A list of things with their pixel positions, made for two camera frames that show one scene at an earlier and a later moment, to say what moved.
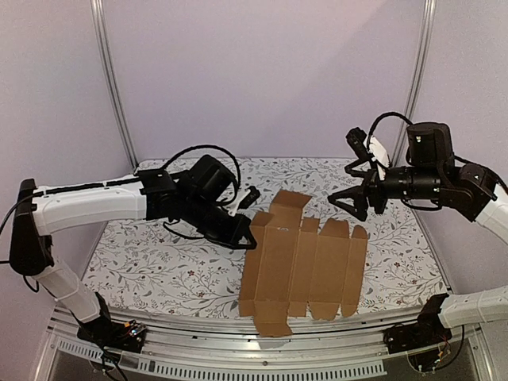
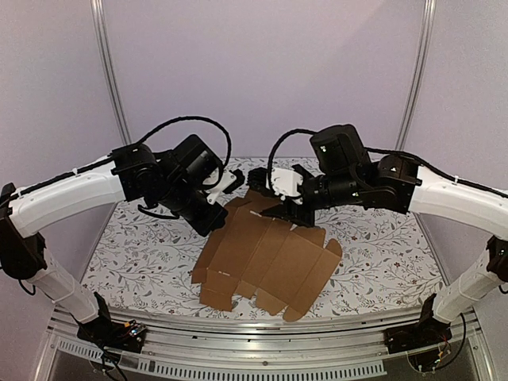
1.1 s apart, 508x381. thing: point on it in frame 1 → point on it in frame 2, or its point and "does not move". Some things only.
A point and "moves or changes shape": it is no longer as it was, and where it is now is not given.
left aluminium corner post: x=98 y=13 does not move
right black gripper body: x=372 y=194 → x=296 y=210
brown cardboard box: x=294 y=267 moves or changes shape
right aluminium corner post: x=422 y=58 does not move
